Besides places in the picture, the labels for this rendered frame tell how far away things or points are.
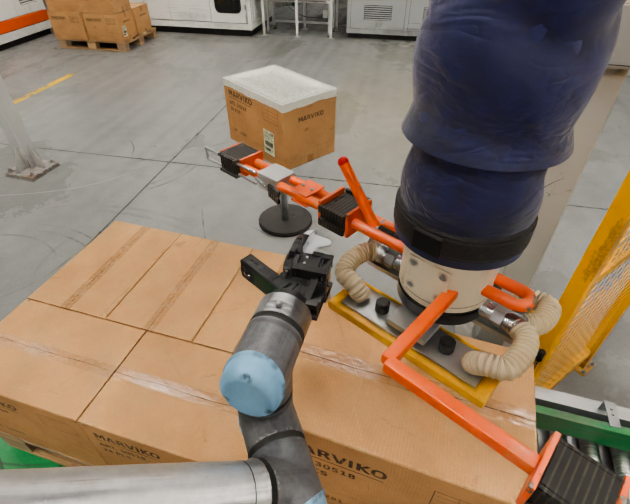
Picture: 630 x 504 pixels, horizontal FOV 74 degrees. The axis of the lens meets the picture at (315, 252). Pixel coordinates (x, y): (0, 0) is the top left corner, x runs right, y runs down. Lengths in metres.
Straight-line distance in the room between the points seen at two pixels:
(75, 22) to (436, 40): 7.85
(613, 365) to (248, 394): 2.34
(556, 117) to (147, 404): 1.44
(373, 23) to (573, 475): 7.83
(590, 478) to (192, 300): 1.57
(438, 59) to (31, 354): 1.74
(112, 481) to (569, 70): 0.65
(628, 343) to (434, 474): 2.05
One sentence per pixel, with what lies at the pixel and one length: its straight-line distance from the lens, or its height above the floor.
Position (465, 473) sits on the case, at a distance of 1.03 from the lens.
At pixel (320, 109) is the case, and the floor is 0.93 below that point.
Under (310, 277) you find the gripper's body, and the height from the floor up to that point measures 1.36.
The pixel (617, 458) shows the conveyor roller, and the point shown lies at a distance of 1.72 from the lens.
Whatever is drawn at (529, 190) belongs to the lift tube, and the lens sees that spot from 0.65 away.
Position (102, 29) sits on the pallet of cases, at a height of 0.31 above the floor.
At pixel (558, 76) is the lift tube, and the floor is 1.71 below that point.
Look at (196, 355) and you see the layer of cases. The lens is 1.69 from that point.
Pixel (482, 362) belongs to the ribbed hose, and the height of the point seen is 1.28.
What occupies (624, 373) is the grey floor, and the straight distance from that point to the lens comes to 2.74.
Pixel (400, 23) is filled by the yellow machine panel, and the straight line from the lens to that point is 8.11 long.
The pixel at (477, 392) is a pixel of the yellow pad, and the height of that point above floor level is 1.24.
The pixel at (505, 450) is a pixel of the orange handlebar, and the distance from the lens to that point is 0.61.
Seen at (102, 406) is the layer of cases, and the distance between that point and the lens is 1.68.
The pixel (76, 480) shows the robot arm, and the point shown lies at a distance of 0.53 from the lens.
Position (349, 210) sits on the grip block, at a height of 1.36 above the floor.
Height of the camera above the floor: 1.86
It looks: 40 degrees down
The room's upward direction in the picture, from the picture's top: straight up
